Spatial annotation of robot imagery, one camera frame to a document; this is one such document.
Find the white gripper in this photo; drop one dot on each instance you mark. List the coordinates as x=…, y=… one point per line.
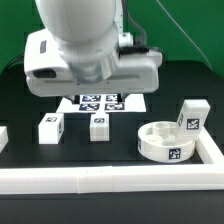
x=99, y=65

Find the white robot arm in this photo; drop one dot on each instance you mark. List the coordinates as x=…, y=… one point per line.
x=73, y=20

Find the white marker sheet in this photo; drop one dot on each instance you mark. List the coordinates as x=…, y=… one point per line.
x=103, y=102

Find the white U-shaped fence wall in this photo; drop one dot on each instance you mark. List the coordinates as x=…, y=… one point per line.
x=208, y=175

